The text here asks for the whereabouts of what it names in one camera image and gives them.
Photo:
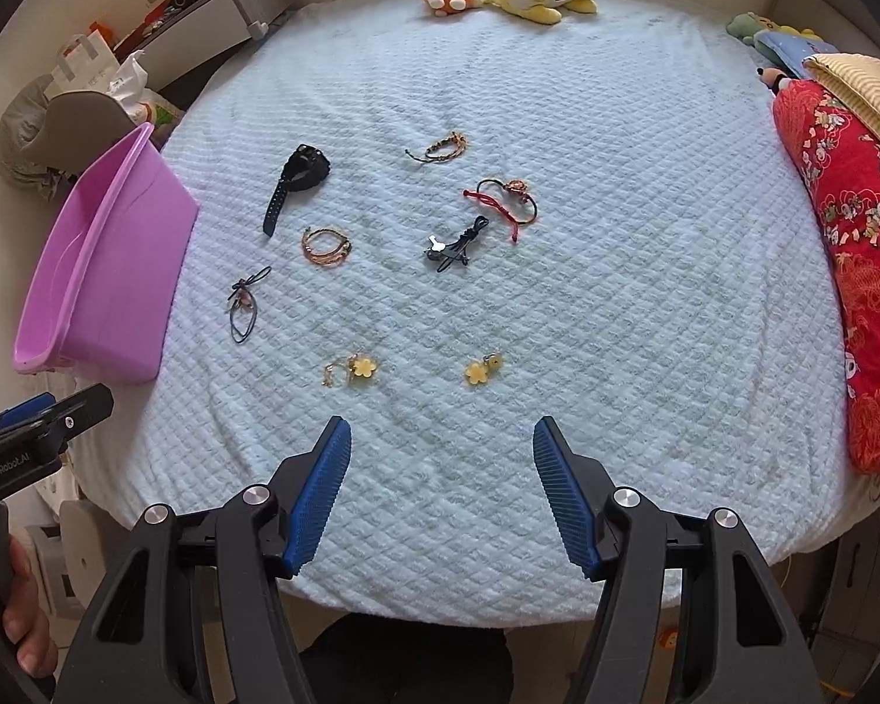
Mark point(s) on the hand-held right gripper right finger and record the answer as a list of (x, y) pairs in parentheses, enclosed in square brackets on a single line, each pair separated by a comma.
[(566, 506)]

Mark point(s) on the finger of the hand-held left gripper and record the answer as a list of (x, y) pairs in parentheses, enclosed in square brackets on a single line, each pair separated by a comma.
[(28, 408), (81, 411)]

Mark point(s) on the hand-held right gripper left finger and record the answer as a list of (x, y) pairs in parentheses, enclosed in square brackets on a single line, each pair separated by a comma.
[(319, 506)]

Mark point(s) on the yellow flower earring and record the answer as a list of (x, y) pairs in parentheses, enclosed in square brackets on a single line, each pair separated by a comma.
[(478, 372), (363, 369)]

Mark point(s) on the purple plastic basin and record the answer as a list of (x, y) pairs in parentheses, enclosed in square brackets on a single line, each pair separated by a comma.
[(117, 271)]

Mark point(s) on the black wrist watch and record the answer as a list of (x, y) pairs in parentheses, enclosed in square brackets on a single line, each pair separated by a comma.
[(304, 165)]

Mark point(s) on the person's left hand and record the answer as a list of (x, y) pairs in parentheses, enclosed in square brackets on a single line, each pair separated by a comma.
[(29, 631)]

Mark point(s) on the white box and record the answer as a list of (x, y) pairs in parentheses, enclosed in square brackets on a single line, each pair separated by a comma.
[(66, 557)]

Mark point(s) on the person's dark pants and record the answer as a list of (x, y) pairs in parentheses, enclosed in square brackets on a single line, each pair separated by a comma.
[(411, 660)]

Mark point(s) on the light blue quilted blanket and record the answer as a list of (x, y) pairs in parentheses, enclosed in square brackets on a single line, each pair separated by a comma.
[(594, 271)]

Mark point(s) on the grey cloth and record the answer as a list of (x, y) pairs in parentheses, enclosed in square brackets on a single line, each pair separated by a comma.
[(22, 132)]

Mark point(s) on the grey chair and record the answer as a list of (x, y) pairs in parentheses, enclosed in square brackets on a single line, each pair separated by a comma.
[(81, 125)]

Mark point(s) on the colourful wipes packet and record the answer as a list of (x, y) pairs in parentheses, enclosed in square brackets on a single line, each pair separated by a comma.
[(158, 117)]

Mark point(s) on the white plastic bag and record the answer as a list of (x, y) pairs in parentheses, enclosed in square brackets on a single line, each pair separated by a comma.
[(128, 77)]

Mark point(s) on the white paper bag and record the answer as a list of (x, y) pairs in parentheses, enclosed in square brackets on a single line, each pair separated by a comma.
[(88, 66)]

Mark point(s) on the red printed quilt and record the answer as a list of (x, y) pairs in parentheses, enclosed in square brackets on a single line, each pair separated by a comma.
[(865, 271)]

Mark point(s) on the panda plush toy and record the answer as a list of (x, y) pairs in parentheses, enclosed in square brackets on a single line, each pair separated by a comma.
[(776, 79)]

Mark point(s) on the green plush toy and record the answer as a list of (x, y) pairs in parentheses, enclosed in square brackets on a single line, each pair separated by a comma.
[(744, 26)]

